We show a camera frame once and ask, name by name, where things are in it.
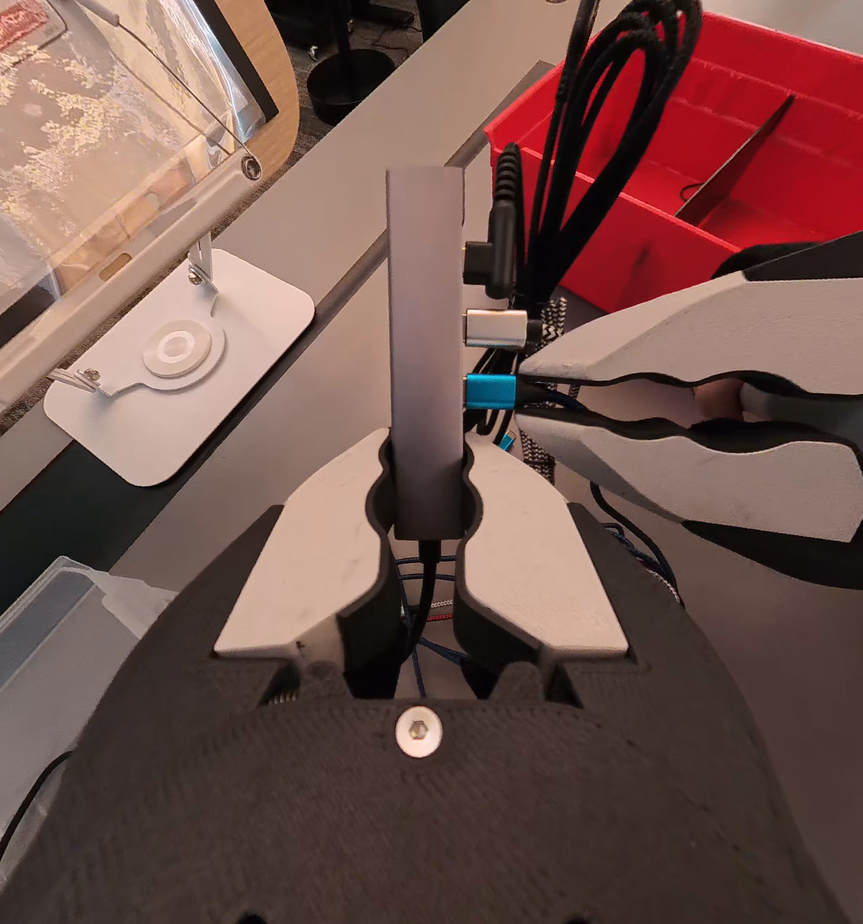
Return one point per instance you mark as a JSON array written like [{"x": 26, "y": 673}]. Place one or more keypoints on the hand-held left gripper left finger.
[{"x": 308, "y": 570}]

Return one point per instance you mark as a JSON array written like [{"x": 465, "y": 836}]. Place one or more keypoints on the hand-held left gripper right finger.
[{"x": 539, "y": 570}]

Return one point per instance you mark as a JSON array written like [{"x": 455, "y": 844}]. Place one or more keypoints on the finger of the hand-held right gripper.
[
  {"x": 691, "y": 476},
  {"x": 727, "y": 325}
]

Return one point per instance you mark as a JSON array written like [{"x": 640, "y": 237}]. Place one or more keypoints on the red plastic bin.
[{"x": 763, "y": 108}]

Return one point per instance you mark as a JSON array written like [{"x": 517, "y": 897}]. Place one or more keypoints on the grey usb hub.
[{"x": 424, "y": 325}]

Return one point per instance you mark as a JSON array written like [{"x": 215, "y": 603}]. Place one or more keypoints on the clear acrylic organizer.
[{"x": 41, "y": 650}]

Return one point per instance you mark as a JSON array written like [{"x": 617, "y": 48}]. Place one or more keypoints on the person's right hand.
[{"x": 716, "y": 401}]

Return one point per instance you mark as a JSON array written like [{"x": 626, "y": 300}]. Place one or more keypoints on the black round base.
[{"x": 352, "y": 86}]

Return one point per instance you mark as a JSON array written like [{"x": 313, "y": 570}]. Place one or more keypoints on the printed instruction sheet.
[{"x": 77, "y": 144}]

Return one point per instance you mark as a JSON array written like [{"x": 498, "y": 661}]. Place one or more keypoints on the wooden stand board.
[{"x": 283, "y": 72}]

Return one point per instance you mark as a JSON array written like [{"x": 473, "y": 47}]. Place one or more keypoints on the white document stand frame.
[{"x": 222, "y": 303}]

